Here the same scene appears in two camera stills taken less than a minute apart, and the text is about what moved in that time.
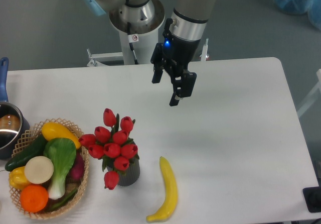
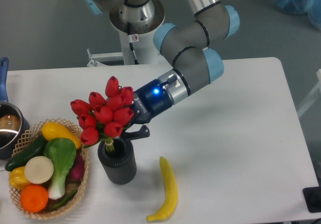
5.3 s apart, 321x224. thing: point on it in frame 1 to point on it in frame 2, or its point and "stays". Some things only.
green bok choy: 62,152 stays
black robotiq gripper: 177,52 to 150,100
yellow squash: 51,130 stays
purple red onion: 76,173 stays
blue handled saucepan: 14,125 stays
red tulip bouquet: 112,143 to 103,119
